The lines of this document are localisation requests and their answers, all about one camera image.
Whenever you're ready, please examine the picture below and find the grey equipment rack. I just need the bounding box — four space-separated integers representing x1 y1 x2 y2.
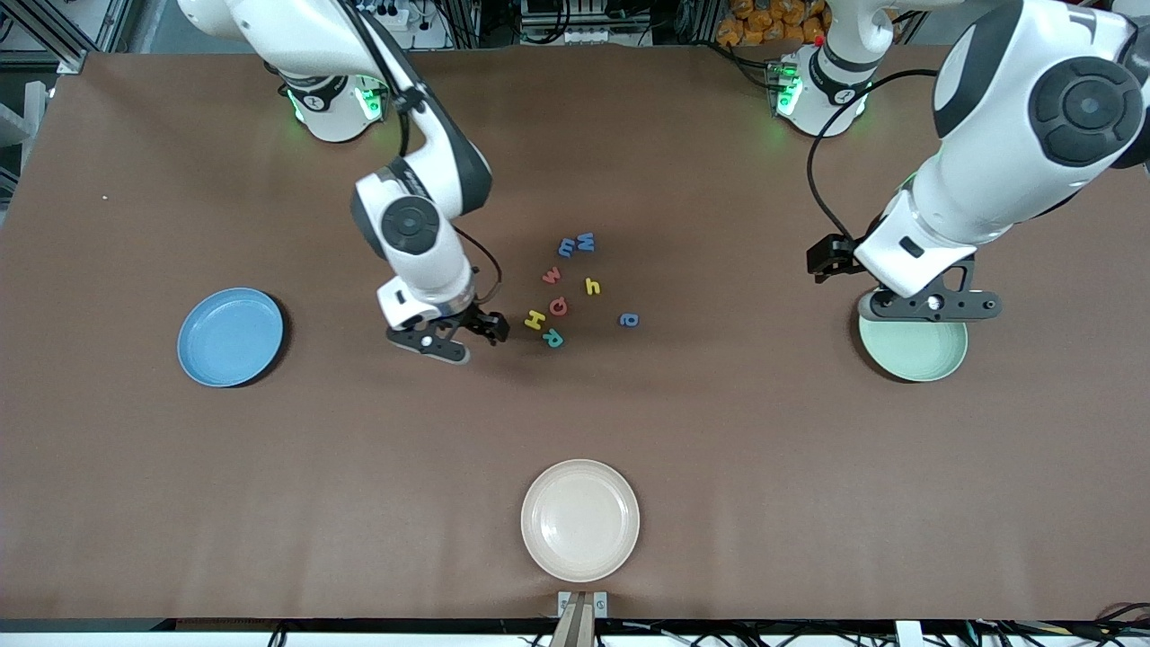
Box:
519 0 652 46

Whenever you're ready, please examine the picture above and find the cream plate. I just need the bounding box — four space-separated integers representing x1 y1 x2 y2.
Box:
521 459 641 583

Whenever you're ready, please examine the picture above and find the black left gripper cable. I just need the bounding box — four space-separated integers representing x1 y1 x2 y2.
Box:
806 70 940 244

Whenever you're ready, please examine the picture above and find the aluminium frame profile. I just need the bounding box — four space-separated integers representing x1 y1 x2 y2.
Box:
0 0 136 75

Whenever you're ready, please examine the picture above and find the green plate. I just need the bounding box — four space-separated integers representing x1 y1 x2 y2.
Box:
858 310 969 383

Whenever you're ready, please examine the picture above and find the blue plate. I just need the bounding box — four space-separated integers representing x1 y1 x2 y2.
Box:
177 288 285 388

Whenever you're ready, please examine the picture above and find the white power strip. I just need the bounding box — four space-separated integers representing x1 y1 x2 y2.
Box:
364 0 416 32

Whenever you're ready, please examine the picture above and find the orange objects pile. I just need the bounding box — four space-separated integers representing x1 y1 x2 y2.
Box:
717 0 829 48

